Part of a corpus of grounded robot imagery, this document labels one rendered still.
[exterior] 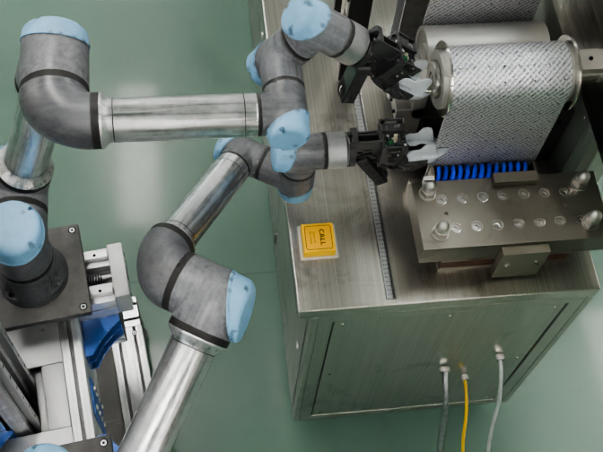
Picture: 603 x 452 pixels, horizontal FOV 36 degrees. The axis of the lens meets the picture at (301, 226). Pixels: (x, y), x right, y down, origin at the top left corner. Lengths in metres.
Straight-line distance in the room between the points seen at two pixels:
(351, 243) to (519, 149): 0.41
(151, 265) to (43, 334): 0.54
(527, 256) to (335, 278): 0.40
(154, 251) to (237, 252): 1.33
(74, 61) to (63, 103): 0.09
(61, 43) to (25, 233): 0.44
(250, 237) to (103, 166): 0.56
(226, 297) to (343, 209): 0.52
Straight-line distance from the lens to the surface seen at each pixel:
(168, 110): 1.57
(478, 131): 1.92
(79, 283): 2.09
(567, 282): 2.09
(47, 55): 1.63
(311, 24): 1.59
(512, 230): 1.96
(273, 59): 1.64
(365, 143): 1.85
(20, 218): 1.92
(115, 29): 3.54
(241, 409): 2.81
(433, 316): 2.08
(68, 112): 1.57
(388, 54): 1.70
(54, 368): 2.12
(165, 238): 1.71
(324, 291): 1.97
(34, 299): 2.05
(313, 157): 1.85
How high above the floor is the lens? 2.69
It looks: 62 degrees down
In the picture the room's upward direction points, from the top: 7 degrees clockwise
